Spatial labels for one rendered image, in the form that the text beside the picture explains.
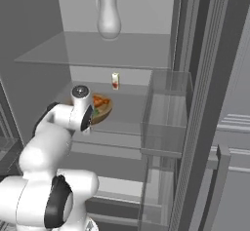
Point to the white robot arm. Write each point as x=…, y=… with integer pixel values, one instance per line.
x=42, y=157

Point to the small glass fridge shelf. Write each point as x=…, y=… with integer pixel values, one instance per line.
x=130, y=111

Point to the brown wooden bowl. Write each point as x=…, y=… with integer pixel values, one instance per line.
x=105, y=113

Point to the orange chicken drumstick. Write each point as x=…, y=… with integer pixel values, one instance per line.
x=99, y=101

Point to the green broccoli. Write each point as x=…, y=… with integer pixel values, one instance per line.
x=96, y=112

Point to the clear fridge door bin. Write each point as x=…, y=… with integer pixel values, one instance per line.
x=166, y=124
x=156, y=196

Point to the large glass fridge shelf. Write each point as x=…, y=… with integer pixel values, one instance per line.
x=107, y=51

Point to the grey fridge drawer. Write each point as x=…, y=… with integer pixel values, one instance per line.
x=117, y=189

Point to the grey fridge door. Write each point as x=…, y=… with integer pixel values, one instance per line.
x=208, y=79

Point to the small white drink carton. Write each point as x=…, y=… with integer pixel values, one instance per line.
x=115, y=80

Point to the clear glass pitcher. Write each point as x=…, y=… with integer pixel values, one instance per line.
x=108, y=17

